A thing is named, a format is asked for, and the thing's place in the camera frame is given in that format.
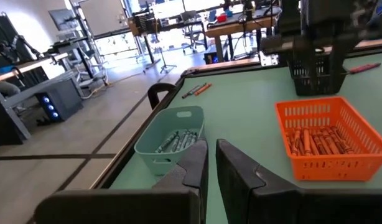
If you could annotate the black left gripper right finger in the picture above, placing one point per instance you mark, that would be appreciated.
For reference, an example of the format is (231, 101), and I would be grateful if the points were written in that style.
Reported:
(287, 207)

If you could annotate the black computer monitor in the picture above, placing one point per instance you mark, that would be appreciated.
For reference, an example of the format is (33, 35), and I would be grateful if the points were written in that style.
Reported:
(63, 19)

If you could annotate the white board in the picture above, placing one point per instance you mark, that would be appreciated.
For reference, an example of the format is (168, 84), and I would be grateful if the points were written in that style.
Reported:
(104, 17)

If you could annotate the orange plastic basket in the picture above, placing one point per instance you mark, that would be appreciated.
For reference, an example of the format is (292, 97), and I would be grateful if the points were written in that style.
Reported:
(334, 168)

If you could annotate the wooden work table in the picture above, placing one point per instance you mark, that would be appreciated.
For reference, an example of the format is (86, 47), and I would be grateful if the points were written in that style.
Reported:
(240, 26)

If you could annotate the black plastic basket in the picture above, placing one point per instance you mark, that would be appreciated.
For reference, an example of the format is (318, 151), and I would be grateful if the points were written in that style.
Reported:
(323, 77)

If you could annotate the teal plastic bin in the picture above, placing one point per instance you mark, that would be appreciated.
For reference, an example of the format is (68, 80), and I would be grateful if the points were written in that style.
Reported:
(153, 124)

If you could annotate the black tripod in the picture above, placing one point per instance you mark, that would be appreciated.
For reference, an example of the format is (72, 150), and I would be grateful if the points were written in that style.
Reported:
(163, 59)

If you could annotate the black perforated box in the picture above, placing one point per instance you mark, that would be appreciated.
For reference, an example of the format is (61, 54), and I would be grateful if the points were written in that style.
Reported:
(144, 25)

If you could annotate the office chair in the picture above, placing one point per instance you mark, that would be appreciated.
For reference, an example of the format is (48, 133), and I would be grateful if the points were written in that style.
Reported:
(192, 31)
(85, 68)

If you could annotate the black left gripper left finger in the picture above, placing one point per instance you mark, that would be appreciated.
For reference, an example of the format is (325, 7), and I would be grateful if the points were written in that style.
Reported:
(132, 207)

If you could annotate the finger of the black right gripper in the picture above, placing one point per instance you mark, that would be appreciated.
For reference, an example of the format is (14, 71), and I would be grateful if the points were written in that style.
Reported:
(338, 71)
(307, 71)

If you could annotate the red box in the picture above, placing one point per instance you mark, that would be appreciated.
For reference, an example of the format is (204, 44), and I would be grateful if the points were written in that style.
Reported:
(221, 18)

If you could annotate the computer tower case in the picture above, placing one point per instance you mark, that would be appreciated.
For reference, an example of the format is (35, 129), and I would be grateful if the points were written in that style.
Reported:
(60, 99)

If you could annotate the person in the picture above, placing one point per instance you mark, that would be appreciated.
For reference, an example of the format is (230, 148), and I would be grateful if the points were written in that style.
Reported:
(6, 87)

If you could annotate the teal crayon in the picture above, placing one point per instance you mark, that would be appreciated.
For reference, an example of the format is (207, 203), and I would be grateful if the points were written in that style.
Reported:
(175, 143)
(188, 140)
(193, 139)
(182, 140)
(198, 88)
(166, 143)

